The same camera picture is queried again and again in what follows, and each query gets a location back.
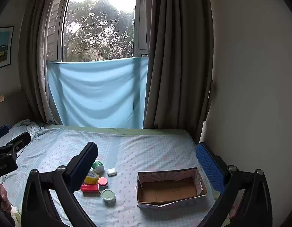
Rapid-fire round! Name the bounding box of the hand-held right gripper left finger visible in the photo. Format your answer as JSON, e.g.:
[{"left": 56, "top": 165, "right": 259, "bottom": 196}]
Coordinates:
[{"left": 21, "top": 142, "right": 99, "bottom": 227}]

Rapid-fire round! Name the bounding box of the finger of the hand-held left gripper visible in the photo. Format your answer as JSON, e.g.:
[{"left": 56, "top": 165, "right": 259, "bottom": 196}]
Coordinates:
[
  {"left": 0, "top": 125, "right": 10, "bottom": 141},
  {"left": 0, "top": 132, "right": 31, "bottom": 158}
]

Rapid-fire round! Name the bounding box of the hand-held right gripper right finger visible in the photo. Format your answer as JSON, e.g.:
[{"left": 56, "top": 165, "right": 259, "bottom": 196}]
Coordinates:
[{"left": 196, "top": 142, "right": 273, "bottom": 227}]

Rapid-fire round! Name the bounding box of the yellow tape roll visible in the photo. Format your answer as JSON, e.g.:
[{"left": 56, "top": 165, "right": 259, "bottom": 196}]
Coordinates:
[{"left": 84, "top": 169, "right": 100, "bottom": 185}]

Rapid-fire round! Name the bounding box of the green and white jar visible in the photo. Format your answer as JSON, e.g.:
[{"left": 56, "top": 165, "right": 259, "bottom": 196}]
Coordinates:
[{"left": 92, "top": 160, "right": 105, "bottom": 173}]

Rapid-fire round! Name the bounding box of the red box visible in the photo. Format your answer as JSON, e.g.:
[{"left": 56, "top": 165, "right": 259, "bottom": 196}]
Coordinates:
[{"left": 80, "top": 183, "right": 100, "bottom": 194}]

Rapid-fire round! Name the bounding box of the pale green round lid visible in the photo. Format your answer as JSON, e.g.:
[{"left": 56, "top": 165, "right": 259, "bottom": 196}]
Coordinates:
[{"left": 101, "top": 189, "right": 116, "bottom": 203}]

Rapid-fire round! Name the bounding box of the cardboard box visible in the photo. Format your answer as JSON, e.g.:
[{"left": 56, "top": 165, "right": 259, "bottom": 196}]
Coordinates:
[{"left": 137, "top": 167, "right": 207, "bottom": 209}]

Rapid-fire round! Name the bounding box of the person's left hand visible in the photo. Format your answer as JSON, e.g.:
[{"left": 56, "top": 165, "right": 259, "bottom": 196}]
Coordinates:
[{"left": 0, "top": 184, "right": 12, "bottom": 215}]

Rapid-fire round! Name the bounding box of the crumpled light blue blanket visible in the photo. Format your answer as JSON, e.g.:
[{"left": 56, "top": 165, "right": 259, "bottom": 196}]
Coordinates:
[{"left": 0, "top": 119, "right": 52, "bottom": 147}]

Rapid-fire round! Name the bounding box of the light blue hanging cloth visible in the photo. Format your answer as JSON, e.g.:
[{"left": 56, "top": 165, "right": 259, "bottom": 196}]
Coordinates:
[{"left": 47, "top": 56, "right": 149, "bottom": 129}]

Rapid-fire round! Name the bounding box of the grey-brown curtain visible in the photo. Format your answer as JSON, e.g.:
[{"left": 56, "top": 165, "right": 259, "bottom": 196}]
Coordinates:
[
  {"left": 144, "top": 0, "right": 214, "bottom": 143},
  {"left": 18, "top": 0, "right": 73, "bottom": 125}
]

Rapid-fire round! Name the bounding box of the window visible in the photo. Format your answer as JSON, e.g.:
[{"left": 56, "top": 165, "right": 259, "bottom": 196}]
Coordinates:
[{"left": 51, "top": 0, "right": 149, "bottom": 63}]

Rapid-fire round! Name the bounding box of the framed wall picture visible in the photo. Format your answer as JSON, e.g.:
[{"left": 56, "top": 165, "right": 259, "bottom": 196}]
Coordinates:
[{"left": 0, "top": 26, "right": 15, "bottom": 70}]

